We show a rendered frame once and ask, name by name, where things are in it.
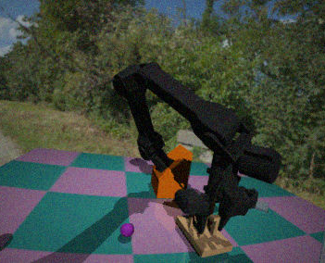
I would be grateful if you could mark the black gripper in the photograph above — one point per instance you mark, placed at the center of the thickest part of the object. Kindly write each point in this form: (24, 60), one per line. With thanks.
(190, 202)

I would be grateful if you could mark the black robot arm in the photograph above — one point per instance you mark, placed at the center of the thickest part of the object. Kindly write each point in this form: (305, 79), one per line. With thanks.
(214, 124)

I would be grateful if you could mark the purple ball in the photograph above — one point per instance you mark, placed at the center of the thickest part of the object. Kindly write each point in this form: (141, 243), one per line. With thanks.
(126, 230)

